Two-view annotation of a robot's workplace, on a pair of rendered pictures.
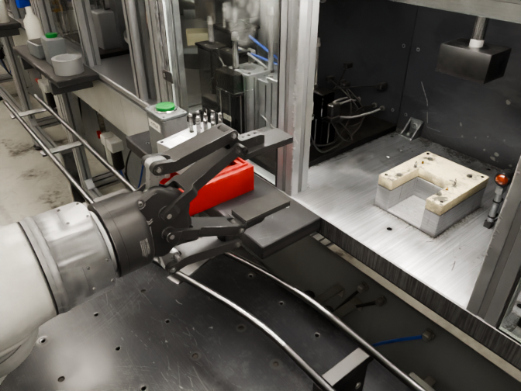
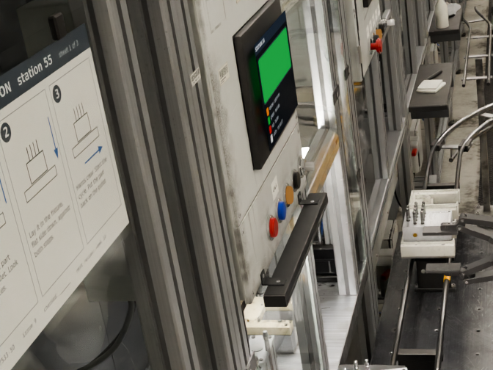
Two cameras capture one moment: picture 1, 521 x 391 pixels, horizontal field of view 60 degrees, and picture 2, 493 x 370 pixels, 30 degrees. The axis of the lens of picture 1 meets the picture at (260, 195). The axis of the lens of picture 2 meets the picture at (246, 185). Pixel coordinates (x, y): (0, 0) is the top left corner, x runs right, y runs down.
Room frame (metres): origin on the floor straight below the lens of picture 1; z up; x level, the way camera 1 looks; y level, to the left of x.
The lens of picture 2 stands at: (1.69, 1.18, 2.02)
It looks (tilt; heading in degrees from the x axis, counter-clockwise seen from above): 22 degrees down; 236
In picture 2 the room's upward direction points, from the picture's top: 9 degrees counter-clockwise
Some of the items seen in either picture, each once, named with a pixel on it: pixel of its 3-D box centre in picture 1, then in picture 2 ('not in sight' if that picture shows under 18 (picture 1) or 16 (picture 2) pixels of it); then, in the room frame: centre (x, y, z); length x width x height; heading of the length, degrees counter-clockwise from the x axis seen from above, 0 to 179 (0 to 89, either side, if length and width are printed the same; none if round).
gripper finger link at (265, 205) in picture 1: (261, 207); (443, 268); (0.45, 0.00, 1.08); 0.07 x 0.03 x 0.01; 129
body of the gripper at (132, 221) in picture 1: (145, 224); not in sight; (0.36, 0.11, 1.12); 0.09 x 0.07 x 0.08; 129
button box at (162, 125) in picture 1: (172, 132); not in sight; (0.90, 0.19, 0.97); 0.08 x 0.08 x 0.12; 39
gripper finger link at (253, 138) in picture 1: (242, 134); (453, 222); (0.44, 0.02, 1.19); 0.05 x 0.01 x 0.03; 129
